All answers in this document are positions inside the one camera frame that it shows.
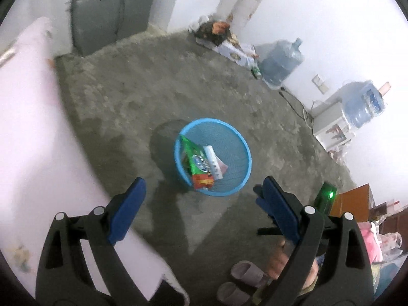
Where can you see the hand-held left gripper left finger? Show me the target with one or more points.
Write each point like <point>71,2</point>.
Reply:
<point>127,210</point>

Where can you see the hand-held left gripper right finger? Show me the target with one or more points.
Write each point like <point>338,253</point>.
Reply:
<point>280,207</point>

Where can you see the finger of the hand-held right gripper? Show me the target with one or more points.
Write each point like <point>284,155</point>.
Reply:
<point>269,231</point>

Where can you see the white plastic bottle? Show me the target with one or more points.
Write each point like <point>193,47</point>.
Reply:
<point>212,159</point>

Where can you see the red green snack packet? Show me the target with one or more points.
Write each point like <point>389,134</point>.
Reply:
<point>197,159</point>

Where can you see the blue mesh wastebasket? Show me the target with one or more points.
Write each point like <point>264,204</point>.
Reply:
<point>223,134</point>

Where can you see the person's right hand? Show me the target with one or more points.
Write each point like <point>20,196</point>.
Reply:
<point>277,261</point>

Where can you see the orange cardboard box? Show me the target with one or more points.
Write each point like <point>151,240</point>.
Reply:
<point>353,200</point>

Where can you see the crumpled clear plastic bag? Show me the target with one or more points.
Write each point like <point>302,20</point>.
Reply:
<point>339,154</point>

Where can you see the grey slipper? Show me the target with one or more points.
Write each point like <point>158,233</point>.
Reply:
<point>232,293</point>
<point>247,272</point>

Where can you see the pink cloth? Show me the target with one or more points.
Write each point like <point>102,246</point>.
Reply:
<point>371,242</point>

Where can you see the brown wooden door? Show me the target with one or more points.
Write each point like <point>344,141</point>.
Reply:
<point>392,223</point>

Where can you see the white water dispenser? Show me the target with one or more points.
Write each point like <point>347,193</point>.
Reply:
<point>328,124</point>

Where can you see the blue jug on dispenser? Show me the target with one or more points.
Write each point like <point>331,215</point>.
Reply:
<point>363,105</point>

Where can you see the pink printed table cover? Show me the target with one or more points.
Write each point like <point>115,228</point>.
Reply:
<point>32,118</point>

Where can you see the small green bottle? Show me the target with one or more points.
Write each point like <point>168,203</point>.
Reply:
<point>256,71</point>

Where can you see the empty blue water jug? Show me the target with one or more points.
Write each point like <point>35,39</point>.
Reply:
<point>280,63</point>

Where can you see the printed cardboard box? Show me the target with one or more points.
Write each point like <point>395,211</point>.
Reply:
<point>232,52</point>

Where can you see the dark crumpled bag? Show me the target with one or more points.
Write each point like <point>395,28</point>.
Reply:
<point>212,32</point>

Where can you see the grey cabinet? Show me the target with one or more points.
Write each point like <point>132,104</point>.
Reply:
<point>95,19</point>

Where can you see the wall socket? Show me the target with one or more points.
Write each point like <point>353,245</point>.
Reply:
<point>320,84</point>

